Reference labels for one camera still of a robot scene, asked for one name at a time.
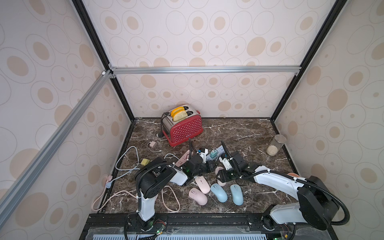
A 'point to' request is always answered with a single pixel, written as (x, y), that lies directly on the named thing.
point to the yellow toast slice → (179, 113)
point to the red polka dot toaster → (181, 123)
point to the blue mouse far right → (237, 196)
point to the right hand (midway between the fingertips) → (220, 177)
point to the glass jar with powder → (275, 146)
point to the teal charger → (213, 154)
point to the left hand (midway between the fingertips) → (222, 164)
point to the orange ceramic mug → (293, 174)
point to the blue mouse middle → (220, 193)
